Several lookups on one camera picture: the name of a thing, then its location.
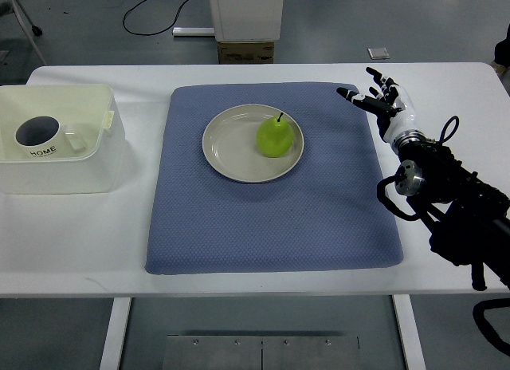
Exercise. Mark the white table right leg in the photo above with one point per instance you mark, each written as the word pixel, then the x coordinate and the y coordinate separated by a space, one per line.
pixel 408 332

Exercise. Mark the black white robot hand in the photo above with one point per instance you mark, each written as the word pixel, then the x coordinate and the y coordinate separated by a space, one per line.
pixel 395 113

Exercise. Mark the blue mat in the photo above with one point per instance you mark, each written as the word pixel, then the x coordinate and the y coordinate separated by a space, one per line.
pixel 322 215

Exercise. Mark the white plastic bin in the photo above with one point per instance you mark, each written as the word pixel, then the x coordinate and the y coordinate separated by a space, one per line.
pixel 91 109

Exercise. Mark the green pear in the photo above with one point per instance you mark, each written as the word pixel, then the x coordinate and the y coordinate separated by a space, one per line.
pixel 275 136

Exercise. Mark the chair leg with caster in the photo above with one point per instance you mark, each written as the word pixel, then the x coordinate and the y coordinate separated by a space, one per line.
pixel 28 27

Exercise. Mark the white HOME mug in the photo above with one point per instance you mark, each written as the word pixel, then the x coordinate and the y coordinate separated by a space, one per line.
pixel 45 137

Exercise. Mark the cardboard box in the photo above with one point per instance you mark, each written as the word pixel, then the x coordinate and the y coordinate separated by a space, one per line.
pixel 243 53

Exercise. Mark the white machine base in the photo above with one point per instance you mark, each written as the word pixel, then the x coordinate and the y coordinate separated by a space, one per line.
pixel 240 21

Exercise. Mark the white table leg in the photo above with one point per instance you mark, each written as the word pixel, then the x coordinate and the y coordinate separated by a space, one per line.
pixel 116 332
pixel 408 332

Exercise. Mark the white table left leg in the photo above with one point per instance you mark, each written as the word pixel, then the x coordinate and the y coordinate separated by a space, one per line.
pixel 116 332

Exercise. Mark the beige plate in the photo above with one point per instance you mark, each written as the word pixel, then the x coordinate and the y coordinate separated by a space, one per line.
pixel 229 144

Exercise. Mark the small grey floor plate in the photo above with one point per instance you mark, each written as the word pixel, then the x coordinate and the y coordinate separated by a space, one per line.
pixel 378 53

